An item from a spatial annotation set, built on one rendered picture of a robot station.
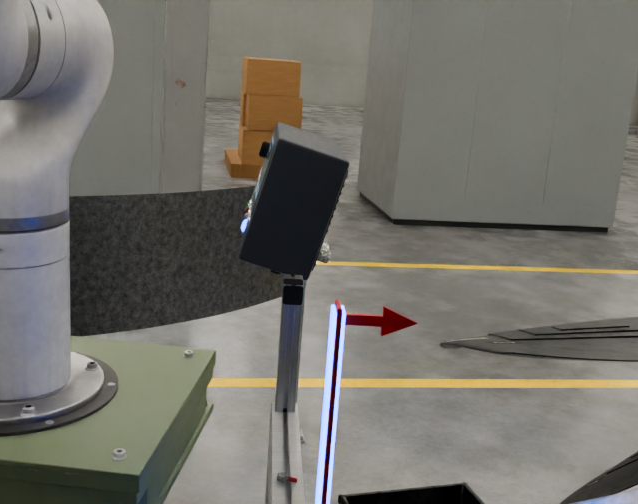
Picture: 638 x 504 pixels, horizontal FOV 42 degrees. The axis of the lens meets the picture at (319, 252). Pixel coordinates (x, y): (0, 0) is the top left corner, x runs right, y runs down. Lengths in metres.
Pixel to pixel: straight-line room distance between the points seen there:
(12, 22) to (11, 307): 0.27
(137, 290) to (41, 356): 1.57
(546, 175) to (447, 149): 0.91
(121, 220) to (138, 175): 4.30
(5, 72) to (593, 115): 6.79
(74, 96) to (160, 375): 0.32
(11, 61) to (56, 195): 0.14
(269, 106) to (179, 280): 6.31
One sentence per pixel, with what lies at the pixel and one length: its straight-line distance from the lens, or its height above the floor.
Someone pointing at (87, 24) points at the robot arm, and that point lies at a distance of 0.87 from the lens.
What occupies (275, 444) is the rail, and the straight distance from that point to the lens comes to 1.15.
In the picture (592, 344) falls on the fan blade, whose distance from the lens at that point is 0.66.
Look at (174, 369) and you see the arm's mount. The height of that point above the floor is 1.01.
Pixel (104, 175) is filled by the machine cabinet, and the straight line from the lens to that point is 6.68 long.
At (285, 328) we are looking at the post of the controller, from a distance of 1.19.
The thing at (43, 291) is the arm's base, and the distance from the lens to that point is 0.86.
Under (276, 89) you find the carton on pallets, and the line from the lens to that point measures 8.71.
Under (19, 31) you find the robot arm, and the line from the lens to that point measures 0.80.
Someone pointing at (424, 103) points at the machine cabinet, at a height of 1.01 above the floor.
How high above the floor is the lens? 1.38
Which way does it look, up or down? 14 degrees down
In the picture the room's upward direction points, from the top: 4 degrees clockwise
